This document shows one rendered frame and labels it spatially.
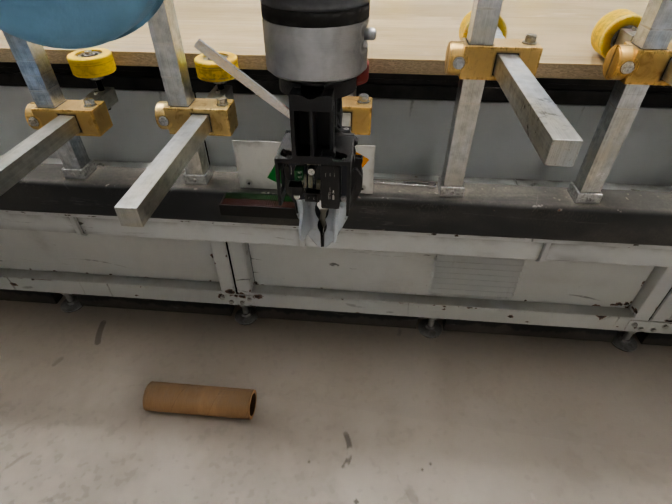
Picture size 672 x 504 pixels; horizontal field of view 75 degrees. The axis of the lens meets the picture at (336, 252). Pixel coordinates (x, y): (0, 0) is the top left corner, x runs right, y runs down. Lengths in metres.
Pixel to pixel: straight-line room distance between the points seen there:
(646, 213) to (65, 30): 0.92
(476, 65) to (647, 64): 0.25
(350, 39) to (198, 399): 1.10
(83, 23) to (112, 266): 1.37
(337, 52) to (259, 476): 1.08
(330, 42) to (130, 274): 1.30
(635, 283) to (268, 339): 1.13
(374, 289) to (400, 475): 0.52
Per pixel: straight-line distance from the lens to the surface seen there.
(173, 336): 1.58
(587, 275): 1.45
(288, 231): 0.96
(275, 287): 1.42
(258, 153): 0.84
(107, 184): 0.99
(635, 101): 0.87
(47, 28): 0.25
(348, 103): 0.78
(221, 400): 1.30
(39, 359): 1.71
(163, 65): 0.83
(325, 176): 0.41
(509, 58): 0.75
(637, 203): 0.99
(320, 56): 0.38
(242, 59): 0.96
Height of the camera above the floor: 1.16
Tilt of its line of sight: 40 degrees down
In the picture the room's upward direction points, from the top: straight up
